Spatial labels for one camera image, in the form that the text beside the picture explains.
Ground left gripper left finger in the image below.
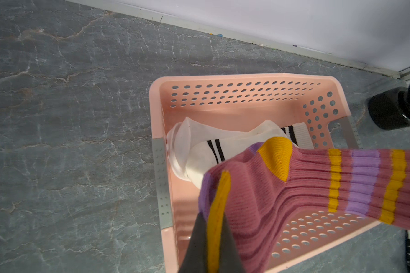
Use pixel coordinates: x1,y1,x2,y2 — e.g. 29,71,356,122
178,213,207,273

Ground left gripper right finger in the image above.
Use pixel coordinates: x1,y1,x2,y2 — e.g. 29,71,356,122
218,216,246,273

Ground magenta striped sock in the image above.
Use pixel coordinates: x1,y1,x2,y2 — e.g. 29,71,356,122
199,137,410,273

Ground white sock two black stripes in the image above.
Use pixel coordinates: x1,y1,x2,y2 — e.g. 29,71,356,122
281,122,314,150

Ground pink perforated plastic basket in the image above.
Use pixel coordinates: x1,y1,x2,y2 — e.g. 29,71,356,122
149,73,386,273

